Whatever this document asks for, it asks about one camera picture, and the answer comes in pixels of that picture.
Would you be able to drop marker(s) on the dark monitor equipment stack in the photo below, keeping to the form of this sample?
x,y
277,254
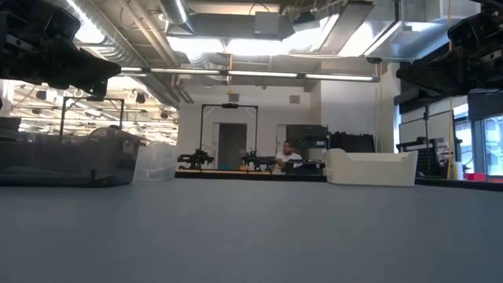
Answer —
x,y
310,137

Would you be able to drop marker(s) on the round silver air duct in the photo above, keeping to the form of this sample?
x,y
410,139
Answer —
x,y
175,12

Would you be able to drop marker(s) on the black tripod stand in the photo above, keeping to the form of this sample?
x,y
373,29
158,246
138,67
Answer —
x,y
426,122

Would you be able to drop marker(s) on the red box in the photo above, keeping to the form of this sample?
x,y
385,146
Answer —
x,y
475,177

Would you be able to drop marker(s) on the window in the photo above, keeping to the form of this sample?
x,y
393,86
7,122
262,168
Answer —
x,y
493,145

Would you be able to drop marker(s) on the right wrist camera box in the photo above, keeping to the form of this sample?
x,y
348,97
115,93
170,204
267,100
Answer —
x,y
465,33

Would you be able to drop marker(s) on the wall vent grille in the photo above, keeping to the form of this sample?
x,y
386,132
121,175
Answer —
x,y
294,99
233,98

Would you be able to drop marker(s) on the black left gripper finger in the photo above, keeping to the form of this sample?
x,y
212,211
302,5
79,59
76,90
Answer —
x,y
96,88
86,67

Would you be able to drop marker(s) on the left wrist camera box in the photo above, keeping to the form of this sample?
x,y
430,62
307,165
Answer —
x,y
63,24

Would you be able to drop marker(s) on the white plastic bin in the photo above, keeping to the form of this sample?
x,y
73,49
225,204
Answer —
x,y
369,171

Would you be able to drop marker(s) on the black metal gantry frame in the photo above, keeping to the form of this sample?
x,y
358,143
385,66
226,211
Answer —
x,y
62,118
230,105

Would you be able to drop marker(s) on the dark translucent plastic bin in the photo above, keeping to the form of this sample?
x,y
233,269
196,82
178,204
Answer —
x,y
59,165

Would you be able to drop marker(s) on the orange-edged background table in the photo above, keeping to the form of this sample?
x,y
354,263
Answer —
x,y
220,171

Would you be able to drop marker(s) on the dark desk box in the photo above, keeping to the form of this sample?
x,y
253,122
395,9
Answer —
x,y
304,168

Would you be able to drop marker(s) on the spiral silver air duct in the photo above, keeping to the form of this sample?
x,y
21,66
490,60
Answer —
x,y
118,43

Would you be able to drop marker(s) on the silver sheet-metal duct hood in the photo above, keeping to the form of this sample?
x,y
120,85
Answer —
x,y
393,39

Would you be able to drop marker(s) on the grey door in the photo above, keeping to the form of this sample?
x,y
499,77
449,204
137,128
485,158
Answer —
x,y
232,145

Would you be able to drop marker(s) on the whiteboard panel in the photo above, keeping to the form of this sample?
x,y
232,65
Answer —
x,y
412,131

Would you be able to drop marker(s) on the black background robot arm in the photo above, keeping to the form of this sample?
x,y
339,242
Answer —
x,y
257,160
194,159

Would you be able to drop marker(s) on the grey ceiling unit box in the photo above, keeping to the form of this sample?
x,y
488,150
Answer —
x,y
267,23

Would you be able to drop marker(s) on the person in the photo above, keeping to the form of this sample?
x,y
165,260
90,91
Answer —
x,y
288,157

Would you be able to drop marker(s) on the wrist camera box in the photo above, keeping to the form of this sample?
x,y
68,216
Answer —
x,y
63,24
465,33

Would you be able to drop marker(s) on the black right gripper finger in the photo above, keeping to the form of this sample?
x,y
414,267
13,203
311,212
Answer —
x,y
440,72
436,91

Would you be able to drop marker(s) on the long ceiling tube light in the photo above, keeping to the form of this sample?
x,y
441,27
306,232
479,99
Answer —
x,y
267,73

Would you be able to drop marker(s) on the clear plastic bin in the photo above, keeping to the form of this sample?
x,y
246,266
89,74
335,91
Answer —
x,y
155,163

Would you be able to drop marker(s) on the black pegboard cart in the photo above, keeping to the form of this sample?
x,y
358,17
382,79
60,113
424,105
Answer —
x,y
426,161

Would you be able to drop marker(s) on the black storage cases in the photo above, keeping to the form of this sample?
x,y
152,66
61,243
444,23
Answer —
x,y
351,143

